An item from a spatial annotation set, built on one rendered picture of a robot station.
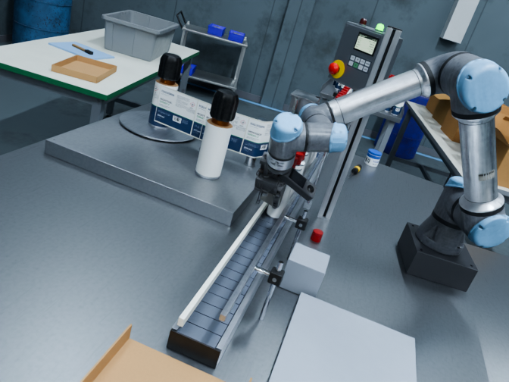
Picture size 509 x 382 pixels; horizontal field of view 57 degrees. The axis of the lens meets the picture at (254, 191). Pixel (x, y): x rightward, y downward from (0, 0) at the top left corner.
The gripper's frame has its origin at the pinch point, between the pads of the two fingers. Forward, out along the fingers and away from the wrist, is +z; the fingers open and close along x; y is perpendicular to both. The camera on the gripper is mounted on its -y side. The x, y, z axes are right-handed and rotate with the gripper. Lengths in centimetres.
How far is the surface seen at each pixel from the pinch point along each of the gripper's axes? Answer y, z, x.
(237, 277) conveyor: 0.1, -12.5, 32.6
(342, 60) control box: -2, -21, -49
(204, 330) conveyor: 0, -23, 51
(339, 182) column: -14.9, 8.6, -24.4
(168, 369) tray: 3, -23, 61
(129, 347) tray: 12, -23, 60
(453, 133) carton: -84, 139, -220
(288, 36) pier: 107, 239, -413
